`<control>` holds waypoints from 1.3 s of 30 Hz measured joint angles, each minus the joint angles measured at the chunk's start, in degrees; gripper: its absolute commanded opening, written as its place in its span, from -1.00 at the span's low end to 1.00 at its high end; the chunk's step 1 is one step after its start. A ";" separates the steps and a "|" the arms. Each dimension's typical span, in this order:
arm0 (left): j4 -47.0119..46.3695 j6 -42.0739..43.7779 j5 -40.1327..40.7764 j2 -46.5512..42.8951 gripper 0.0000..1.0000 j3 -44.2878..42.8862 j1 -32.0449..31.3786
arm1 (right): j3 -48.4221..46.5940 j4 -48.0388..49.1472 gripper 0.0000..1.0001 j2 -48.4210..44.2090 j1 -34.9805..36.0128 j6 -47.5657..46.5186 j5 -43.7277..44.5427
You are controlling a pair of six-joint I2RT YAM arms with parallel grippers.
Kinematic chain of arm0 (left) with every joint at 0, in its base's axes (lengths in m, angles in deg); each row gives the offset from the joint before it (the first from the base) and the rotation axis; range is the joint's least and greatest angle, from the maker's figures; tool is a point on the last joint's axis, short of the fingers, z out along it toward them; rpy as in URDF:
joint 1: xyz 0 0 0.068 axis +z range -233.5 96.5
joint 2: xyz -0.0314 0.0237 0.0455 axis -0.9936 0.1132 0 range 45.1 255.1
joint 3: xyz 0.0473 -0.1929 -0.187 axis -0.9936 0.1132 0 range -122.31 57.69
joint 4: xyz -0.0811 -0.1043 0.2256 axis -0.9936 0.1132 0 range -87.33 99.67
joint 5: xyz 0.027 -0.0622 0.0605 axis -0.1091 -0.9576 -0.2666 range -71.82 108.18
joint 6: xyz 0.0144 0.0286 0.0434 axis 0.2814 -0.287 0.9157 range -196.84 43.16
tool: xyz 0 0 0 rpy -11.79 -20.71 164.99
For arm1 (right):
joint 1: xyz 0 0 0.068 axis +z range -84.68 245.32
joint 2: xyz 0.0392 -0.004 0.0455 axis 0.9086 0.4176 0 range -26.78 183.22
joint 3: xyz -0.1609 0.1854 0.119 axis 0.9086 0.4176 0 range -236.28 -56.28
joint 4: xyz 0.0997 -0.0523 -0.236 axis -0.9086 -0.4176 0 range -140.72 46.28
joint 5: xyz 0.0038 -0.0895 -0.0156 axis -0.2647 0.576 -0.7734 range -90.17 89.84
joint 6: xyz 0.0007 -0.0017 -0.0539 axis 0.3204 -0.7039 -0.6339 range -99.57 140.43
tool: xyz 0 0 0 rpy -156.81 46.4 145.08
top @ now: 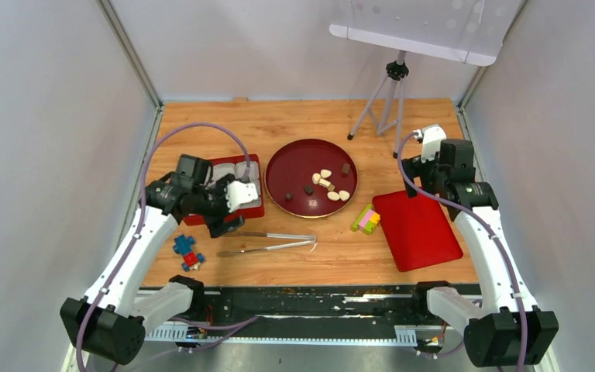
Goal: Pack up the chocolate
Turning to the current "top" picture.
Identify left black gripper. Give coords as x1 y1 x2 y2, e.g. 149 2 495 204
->
193 174 246 238

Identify red chocolate box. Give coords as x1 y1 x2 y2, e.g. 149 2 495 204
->
182 153 267 227

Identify metal tongs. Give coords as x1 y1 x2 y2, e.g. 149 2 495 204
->
216 231 318 258

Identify white brown chocolate bar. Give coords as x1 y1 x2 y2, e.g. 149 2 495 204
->
318 178 335 192

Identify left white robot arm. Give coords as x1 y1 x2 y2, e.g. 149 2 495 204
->
60 155 259 370

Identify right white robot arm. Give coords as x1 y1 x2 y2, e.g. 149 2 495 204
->
397 131 559 371

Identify blue red toy car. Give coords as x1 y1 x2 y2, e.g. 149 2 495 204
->
173 235 205 271

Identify white paper cup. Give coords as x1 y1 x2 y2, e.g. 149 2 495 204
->
212 163 236 182
235 161 260 181

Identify red box lid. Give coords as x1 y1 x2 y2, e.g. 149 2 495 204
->
372 191 463 272

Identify green pink toy blocks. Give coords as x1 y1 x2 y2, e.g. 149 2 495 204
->
350 204 381 235

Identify dark red round tray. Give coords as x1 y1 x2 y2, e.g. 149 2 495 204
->
264 139 359 219

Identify grey tripod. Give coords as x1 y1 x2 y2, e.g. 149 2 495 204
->
347 50 410 159

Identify white board on tripod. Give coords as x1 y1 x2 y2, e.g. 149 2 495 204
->
329 0 523 67

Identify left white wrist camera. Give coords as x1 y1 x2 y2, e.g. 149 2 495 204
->
225 181 260 213

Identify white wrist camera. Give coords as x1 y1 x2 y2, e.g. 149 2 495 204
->
225 181 260 213
415 123 447 163

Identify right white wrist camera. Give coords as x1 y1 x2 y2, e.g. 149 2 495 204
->
415 123 447 163

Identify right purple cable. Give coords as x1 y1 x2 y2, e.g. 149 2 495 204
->
397 131 529 372

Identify purple cable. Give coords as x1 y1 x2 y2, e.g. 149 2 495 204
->
397 131 529 372
74 122 253 372

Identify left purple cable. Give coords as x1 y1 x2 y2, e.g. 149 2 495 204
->
74 122 253 372

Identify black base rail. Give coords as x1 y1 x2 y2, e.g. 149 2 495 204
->
146 284 461 346

